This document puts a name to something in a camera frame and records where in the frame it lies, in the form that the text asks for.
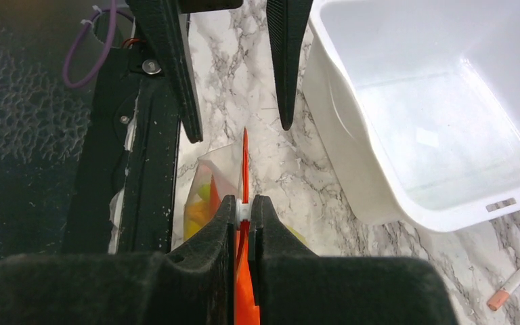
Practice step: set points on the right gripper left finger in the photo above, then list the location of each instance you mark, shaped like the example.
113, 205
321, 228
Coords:
121, 287

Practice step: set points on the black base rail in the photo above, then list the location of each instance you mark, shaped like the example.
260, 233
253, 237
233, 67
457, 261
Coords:
124, 193

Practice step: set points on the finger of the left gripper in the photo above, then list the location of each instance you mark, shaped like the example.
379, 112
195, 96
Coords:
165, 26
287, 21

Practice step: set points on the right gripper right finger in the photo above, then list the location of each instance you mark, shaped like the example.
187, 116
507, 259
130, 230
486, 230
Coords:
345, 287

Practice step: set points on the clear zip bag orange zipper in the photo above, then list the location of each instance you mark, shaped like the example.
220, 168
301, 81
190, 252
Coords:
208, 190

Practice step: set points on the white marker pink cap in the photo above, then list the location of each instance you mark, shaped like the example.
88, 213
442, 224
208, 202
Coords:
498, 299

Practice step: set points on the white plastic bin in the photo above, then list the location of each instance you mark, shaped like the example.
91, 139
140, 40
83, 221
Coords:
418, 107

